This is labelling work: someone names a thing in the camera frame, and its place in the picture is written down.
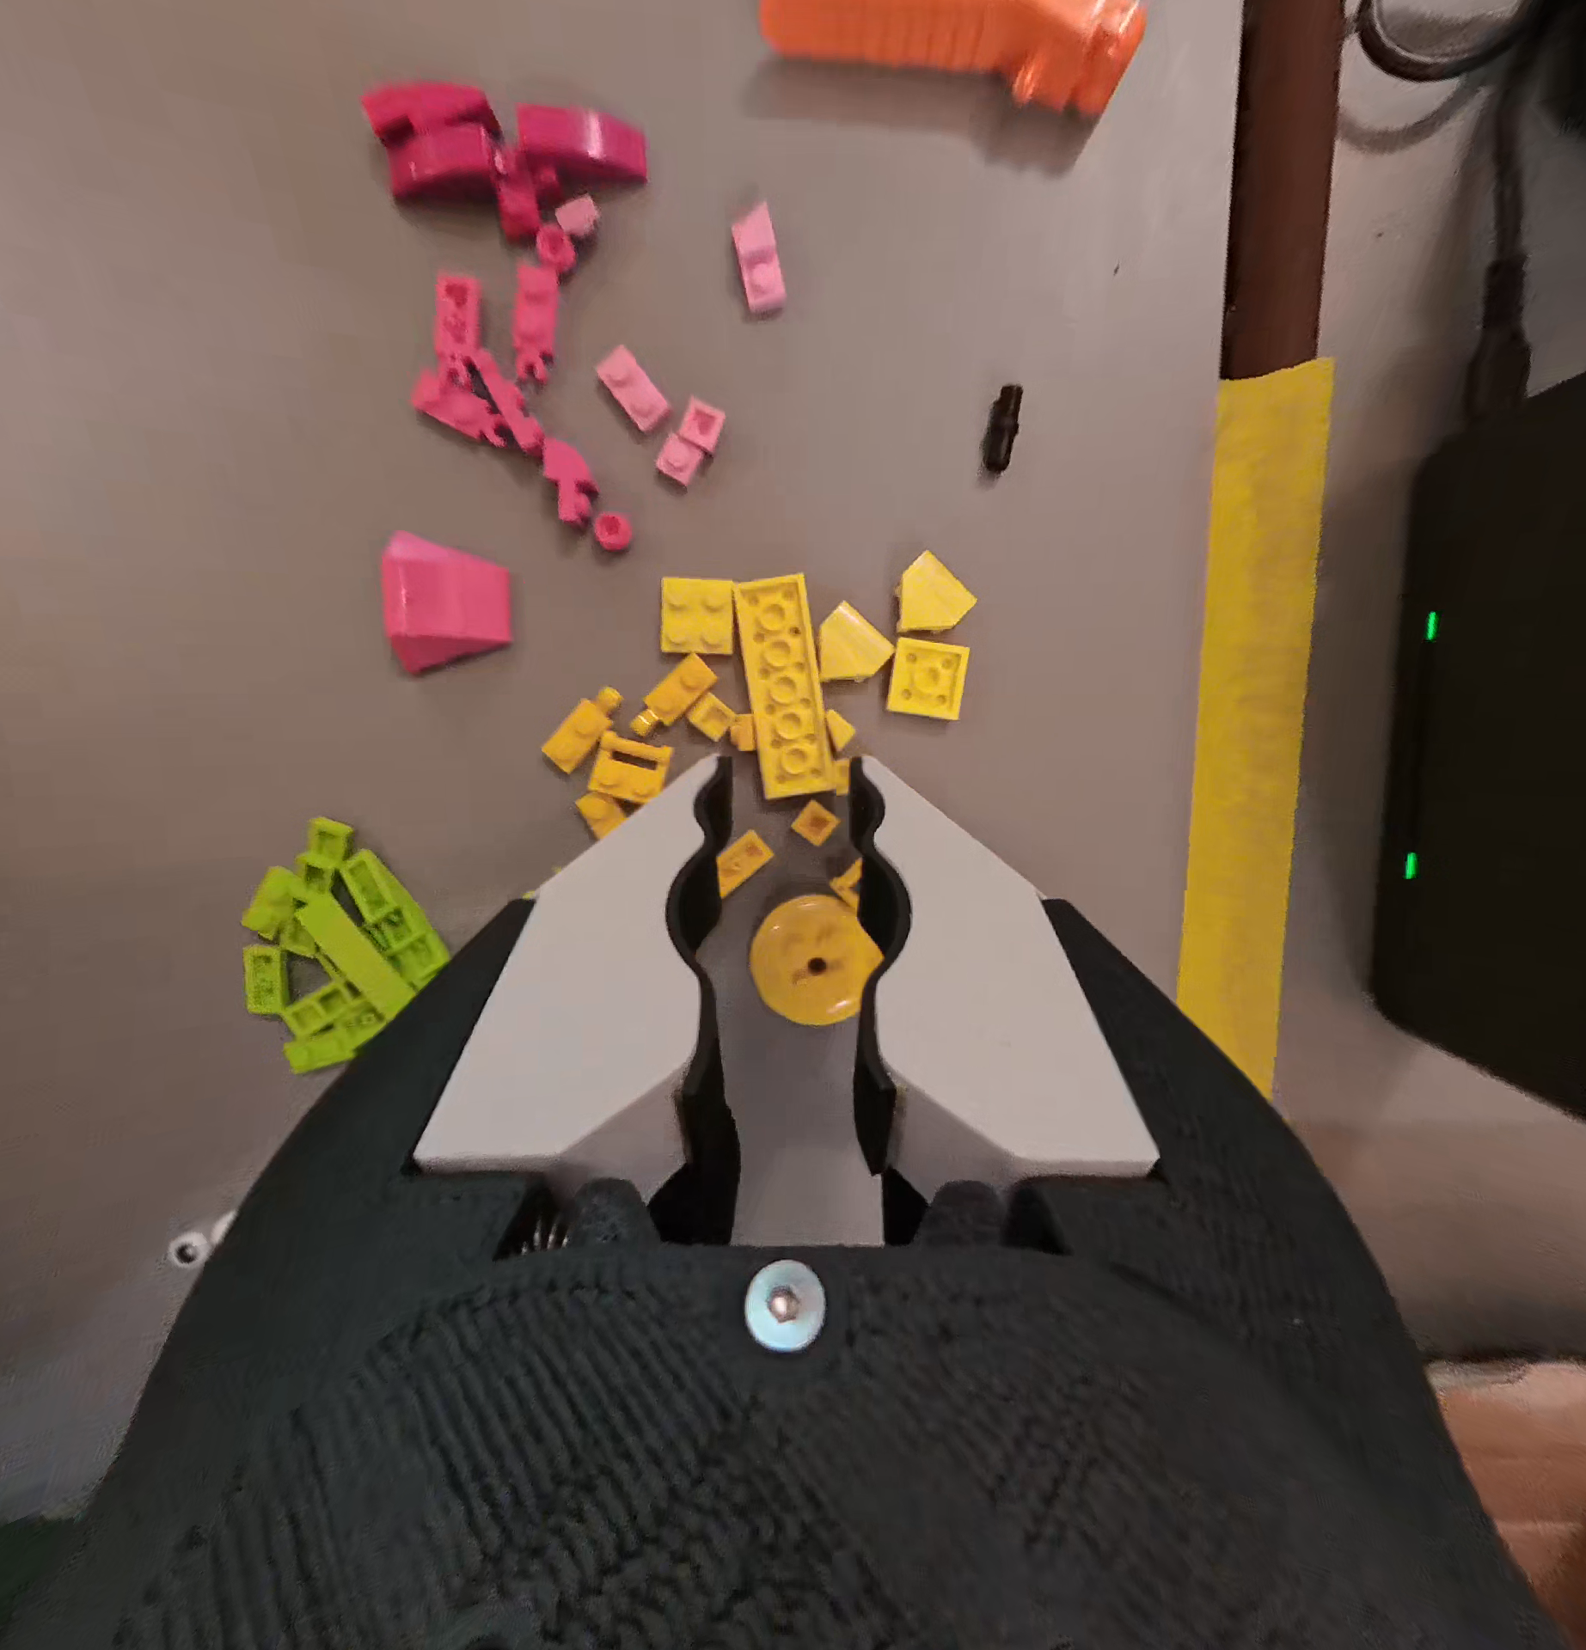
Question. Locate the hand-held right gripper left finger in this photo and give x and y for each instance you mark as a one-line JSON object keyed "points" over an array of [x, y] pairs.
{"points": [[574, 1018]]}

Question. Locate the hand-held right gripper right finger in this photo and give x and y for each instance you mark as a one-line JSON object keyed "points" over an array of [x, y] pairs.
{"points": [[999, 1032]]}

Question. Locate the long yellow plate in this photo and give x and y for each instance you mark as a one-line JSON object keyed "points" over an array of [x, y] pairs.
{"points": [[785, 683]]}

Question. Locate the yellow round piece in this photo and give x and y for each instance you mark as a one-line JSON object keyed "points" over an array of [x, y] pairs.
{"points": [[812, 967]]}

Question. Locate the pile of lime green bricks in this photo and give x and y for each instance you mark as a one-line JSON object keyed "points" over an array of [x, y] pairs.
{"points": [[354, 953]]}

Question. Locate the yellow tape strip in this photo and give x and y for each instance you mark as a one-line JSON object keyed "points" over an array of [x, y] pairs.
{"points": [[1257, 709]]}

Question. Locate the pile of small yellow bricks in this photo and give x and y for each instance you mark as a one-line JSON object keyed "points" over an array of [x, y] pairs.
{"points": [[695, 617]]}

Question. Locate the large pink slope brick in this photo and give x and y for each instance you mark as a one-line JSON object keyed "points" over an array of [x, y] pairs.
{"points": [[444, 605]]}

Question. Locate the small white round piece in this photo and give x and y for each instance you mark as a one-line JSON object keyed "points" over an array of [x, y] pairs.
{"points": [[188, 1251]]}

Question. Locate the black device box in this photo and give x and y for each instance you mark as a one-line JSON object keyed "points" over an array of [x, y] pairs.
{"points": [[1513, 773]]}

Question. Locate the black connector pin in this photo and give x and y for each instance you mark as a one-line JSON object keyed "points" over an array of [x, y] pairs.
{"points": [[1000, 427]]}

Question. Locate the pile of dark pink bricks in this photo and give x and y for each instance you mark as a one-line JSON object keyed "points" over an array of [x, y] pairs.
{"points": [[444, 161]]}

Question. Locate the brown edge strip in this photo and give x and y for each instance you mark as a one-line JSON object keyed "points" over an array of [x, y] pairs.
{"points": [[1282, 180]]}

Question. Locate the orange plastic part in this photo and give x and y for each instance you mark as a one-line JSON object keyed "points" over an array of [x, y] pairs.
{"points": [[934, 31]]}

